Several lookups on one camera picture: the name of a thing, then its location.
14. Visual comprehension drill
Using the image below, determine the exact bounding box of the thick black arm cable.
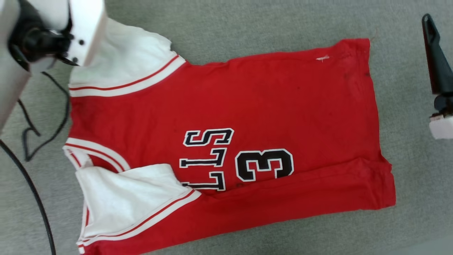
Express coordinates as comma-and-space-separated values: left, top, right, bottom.
0, 140, 56, 255

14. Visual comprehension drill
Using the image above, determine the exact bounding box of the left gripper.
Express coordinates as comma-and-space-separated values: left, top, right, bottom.
8, 0, 78, 73

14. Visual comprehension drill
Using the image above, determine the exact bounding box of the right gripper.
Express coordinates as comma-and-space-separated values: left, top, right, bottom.
422, 13, 453, 117

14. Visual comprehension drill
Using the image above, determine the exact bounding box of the white right camera mount bracket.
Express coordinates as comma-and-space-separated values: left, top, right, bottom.
429, 113, 453, 140

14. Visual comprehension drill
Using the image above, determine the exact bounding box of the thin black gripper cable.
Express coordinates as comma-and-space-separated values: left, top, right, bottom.
18, 71, 70, 162

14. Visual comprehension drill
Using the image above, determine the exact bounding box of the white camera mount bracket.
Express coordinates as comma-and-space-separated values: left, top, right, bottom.
429, 113, 453, 140
67, 0, 107, 67

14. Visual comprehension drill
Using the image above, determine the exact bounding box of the white left camera mount bracket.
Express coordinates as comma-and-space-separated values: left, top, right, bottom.
67, 0, 107, 67

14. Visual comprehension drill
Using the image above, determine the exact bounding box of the red white basketball jersey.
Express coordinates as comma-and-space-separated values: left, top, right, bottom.
63, 18, 396, 255

